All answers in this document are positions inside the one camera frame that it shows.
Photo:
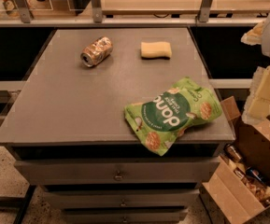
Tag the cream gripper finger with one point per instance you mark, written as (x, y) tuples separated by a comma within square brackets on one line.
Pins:
[(257, 106), (254, 36)]

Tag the green rice chip bag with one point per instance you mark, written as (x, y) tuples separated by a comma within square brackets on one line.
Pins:
[(160, 122)]

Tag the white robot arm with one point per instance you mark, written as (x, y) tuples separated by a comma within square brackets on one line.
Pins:
[(266, 37)]

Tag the yellow sponge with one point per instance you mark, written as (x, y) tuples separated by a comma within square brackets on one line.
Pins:
[(154, 50)]

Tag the brown can in box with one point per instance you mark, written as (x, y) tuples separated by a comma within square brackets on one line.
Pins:
[(233, 153)]

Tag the blue soda can in box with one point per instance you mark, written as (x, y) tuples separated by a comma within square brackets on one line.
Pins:
[(252, 172)]

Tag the open cardboard box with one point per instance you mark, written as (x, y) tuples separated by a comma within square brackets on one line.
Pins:
[(241, 184)]

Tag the snack packets in box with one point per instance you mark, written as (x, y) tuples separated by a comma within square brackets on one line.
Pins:
[(258, 189)]

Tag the crushed golden soda can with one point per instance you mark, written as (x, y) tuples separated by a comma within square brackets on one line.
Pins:
[(97, 51)]

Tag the top drawer knob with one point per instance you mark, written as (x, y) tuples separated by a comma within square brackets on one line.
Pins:
[(118, 176)]

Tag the grey drawer cabinet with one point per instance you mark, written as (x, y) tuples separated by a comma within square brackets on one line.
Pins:
[(68, 133)]

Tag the metal shelf rail frame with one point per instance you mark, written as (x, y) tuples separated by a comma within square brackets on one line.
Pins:
[(65, 13)]

